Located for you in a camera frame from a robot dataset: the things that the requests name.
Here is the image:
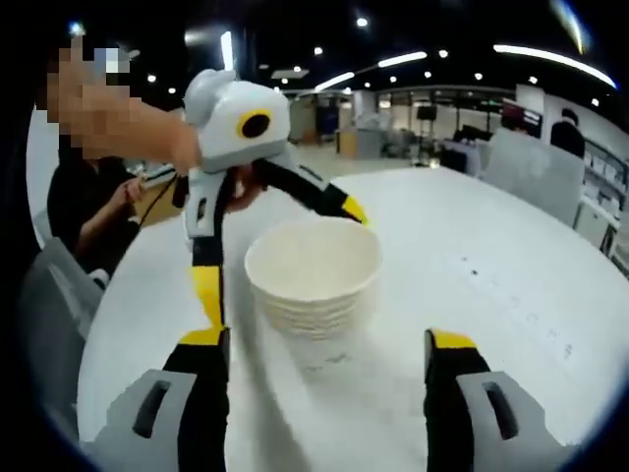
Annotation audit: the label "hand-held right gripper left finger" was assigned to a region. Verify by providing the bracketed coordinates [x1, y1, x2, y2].
[94, 325, 232, 472]

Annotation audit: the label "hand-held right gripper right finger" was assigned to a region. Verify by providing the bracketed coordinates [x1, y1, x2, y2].
[422, 327, 559, 472]

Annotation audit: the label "person's left hand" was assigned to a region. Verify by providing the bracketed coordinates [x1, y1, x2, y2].
[223, 163, 270, 213]

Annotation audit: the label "brown cardboard box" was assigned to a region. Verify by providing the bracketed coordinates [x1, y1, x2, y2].
[336, 128, 360, 159]

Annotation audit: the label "long ceiling light strip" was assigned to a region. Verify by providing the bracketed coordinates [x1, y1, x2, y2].
[314, 71, 356, 92]
[492, 43, 619, 90]
[376, 50, 429, 69]

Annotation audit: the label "white table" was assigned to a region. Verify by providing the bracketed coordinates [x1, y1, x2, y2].
[76, 164, 629, 472]

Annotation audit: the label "black screen on stand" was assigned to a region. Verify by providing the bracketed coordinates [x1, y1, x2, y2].
[416, 106, 438, 163]

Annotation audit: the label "round ceiling spotlights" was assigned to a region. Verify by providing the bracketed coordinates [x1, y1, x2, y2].
[146, 17, 600, 107]

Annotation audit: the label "grey office chair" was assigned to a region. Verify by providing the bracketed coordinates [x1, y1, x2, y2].
[483, 128, 587, 228]

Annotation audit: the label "white shelving unit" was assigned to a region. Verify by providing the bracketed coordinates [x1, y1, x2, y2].
[582, 137, 629, 207]

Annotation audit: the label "black cable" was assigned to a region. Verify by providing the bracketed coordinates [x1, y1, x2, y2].
[139, 174, 179, 228]

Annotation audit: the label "dark red wall screen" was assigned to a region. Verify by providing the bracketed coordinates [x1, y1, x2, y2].
[500, 96, 545, 140]

